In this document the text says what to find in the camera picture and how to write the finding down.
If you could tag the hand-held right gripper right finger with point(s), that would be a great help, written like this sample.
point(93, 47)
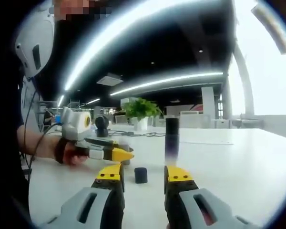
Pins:
point(193, 210)

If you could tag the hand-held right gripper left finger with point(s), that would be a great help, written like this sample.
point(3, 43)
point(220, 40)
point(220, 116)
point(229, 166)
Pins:
point(90, 207)

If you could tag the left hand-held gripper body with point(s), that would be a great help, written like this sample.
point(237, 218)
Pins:
point(76, 126)

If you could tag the black bottle cap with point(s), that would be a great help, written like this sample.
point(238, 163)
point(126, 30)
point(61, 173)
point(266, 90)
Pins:
point(140, 176)

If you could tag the tall gradient cosmetic bottle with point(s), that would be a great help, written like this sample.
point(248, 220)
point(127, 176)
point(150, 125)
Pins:
point(172, 140)

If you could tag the person's left hand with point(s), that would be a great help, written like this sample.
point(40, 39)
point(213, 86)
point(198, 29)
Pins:
point(74, 152)

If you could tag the black round desk device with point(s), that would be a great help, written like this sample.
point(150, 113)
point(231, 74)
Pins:
point(102, 126)

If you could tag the blue box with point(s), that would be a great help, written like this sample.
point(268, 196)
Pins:
point(58, 119)

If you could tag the white plant pot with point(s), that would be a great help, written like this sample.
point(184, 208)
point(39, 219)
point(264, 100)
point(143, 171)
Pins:
point(140, 124)

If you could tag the white table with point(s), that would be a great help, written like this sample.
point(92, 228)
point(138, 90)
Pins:
point(228, 179)

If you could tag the green plant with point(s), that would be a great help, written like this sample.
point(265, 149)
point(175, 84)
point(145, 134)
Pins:
point(140, 108)

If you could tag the ceiling air vent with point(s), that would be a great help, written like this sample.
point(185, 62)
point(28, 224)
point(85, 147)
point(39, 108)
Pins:
point(109, 79)

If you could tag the long ceiling light strip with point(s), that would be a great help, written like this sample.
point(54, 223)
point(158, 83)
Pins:
point(166, 82)

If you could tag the overhead ceiling light strip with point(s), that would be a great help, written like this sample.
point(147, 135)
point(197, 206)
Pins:
point(124, 43)

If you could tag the white worn device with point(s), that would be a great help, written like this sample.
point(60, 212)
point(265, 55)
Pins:
point(33, 35)

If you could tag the metal sink with faucet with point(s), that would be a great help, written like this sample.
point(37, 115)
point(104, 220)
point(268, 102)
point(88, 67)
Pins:
point(248, 123)

